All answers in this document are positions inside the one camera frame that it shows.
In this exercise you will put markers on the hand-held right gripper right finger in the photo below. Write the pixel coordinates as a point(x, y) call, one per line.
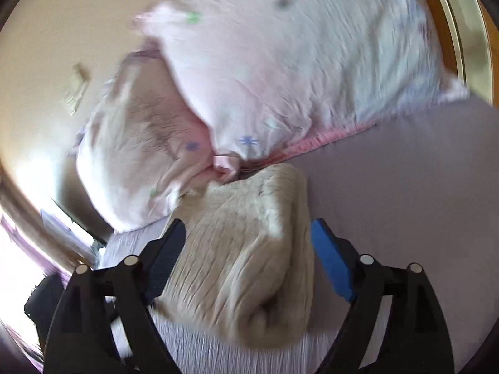
point(331, 259)

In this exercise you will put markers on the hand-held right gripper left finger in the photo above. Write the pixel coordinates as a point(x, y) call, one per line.
point(167, 255)

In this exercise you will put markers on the cream knitted garment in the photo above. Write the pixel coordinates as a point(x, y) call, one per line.
point(241, 257)

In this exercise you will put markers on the lavender bed sheet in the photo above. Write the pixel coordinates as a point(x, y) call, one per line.
point(390, 187)

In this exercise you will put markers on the pink floral pillow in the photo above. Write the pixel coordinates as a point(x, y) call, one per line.
point(288, 62)
point(136, 148)

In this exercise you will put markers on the black object beside bed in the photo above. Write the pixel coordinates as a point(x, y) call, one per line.
point(39, 304)

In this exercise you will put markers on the wooden headboard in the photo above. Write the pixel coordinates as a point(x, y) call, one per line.
point(452, 23)

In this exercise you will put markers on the white wall switch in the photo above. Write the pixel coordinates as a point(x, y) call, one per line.
point(76, 89)

